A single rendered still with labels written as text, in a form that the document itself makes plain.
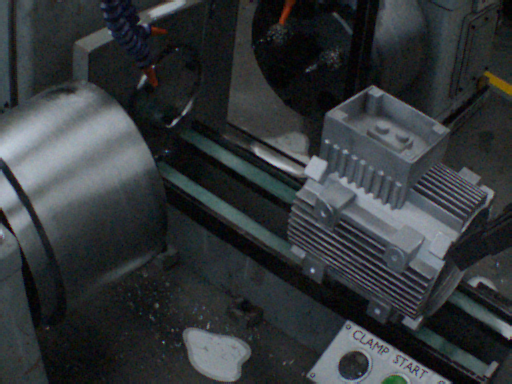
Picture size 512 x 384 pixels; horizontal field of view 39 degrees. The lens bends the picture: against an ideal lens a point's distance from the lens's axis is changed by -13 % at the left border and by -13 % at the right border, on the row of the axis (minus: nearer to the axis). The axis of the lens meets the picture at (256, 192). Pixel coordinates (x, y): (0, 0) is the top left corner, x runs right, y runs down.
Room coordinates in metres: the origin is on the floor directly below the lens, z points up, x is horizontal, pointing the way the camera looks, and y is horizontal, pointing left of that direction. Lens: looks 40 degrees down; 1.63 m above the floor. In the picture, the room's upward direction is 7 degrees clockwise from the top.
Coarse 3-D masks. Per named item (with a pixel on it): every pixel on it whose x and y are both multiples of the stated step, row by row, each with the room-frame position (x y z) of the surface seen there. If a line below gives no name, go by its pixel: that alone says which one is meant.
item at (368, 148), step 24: (360, 96) 0.79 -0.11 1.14; (384, 96) 0.81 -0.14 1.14; (336, 120) 0.73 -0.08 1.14; (360, 120) 0.78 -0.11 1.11; (384, 120) 0.79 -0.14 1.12; (408, 120) 0.78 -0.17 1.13; (432, 120) 0.76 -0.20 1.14; (336, 144) 0.73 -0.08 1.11; (360, 144) 0.71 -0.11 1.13; (384, 144) 0.73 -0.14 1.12; (408, 144) 0.73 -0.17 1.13; (432, 144) 0.71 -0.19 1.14; (336, 168) 0.73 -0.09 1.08; (360, 168) 0.70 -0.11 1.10; (384, 168) 0.69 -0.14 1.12; (408, 168) 0.67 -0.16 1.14; (384, 192) 0.68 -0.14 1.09; (408, 192) 0.68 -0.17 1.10
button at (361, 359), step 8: (352, 352) 0.46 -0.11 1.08; (360, 352) 0.46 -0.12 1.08; (344, 360) 0.45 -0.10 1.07; (352, 360) 0.45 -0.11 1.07; (360, 360) 0.45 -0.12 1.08; (344, 368) 0.44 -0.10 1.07; (352, 368) 0.44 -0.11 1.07; (360, 368) 0.44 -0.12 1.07; (368, 368) 0.44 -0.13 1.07; (344, 376) 0.44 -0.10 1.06; (352, 376) 0.44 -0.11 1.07; (360, 376) 0.44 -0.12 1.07
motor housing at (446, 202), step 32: (320, 192) 0.71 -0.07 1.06; (416, 192) 0.68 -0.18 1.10; (448, 192) 0.68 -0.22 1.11; (480, 192) 0.69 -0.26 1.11; (320, 224) 0.68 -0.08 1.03; (352, 224) 0.66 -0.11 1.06; (384, 224) 0.66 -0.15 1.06; (416, 224) 0.65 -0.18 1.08; (448, 224) 0.64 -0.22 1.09; (480, 224) 0.73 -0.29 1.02; (320, 256) 0.68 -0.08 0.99; (352, 256) 0.65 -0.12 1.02; (416, 256) 0.63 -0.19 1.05; (448, 256) 0.73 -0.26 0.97; (352, 288) 0.65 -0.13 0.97; (384, 288) 0.62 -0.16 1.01; (416, 288) 0.60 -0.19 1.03; (448, 288) 0.69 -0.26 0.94
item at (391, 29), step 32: (320, 0) 1.06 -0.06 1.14; (352, 0) 1.06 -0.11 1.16; (384, 0) 1.10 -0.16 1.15; (256, 32) 1.13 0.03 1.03; (288, 32) 1.08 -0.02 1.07; (320, 32) 1.05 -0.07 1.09; (384, 32) 1.04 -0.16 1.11; (416, 32) 1.11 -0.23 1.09; (288, 64) 1.08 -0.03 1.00; (320, 64) 0.99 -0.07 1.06; (384, 64) 1.01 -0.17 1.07; (416, 64) 1.10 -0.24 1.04; (288, 96) 1.08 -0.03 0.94; (320, 96) 1.04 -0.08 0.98
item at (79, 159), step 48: (48, 96) 0.70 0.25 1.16; (96, 96) 0.70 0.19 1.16; (0, 144) 0.59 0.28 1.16; (48, 144) 0.61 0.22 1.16; (96, 144) 0.63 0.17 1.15; (144, 144) 0.67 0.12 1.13; (0, 192) 0.54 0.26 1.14; (48, 192) 0.56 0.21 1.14; (96, 192) 0.59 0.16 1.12; (144, 192) 0.63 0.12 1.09; (48, 240) 0.53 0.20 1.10; (96, 240) 0.56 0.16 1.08; (144, 240) 0.61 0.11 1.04; (48, 288) 0.51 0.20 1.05; (96, 288) 0.56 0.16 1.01
